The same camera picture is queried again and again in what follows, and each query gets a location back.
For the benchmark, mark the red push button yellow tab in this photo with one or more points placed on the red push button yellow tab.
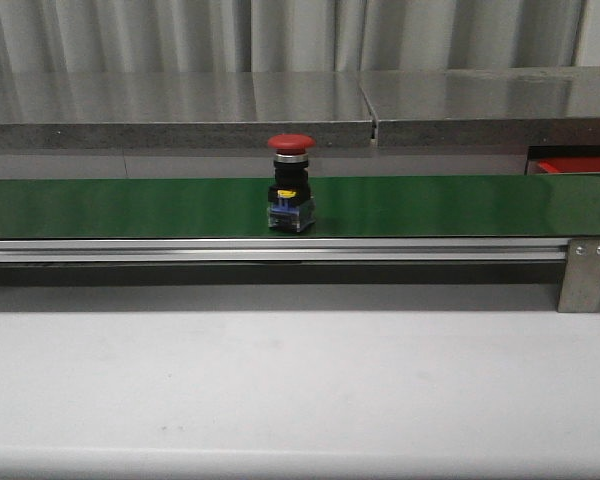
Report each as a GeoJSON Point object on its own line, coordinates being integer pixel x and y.
{"type": "Point", "coordinates": [291, 204]}

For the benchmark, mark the left stainless steel counter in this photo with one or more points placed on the left stainless steel counter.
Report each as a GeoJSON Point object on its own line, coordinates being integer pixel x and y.
{"type": "Point", "coordinates": [179, 110]}

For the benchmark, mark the stainless steel counter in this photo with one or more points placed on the stainless steel counter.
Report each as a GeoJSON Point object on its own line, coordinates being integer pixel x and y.
{"type": "Point", "coordinates": [179, 110]}
{"type": "Point", "coordinates": [516, 107]}

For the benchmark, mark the green conveyor belt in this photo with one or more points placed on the green conveyor belt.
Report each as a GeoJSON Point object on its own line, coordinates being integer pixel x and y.
{"type": "Point", "coordinates": [559, 205]}

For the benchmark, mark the right stainless steel counter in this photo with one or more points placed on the right stainless steel counter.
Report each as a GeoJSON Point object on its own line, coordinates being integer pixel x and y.
{"type": "Point", "coordinates": [516, 107]}

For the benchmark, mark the red plastic tray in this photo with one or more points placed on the red plastic tray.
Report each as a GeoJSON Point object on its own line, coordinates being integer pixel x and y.
{"type": "Point", "coordinates": [569, 165]}

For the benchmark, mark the grey pleated curtain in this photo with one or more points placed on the grey pleated curtain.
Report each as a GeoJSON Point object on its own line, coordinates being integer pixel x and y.
{"type": "Point", "coordinates": [275, 36]}

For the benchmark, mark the steel conveyor support bracket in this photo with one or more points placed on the steel conveyor support bracket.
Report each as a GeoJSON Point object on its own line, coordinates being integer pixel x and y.
{"type": "Point", "coordinates": [580, 290]}

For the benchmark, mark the aluminium conveyor side rail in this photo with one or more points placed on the aluminium conveyor side rail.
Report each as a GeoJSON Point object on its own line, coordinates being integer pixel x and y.
{"type": "Point", "coordinates": [282, 249]}

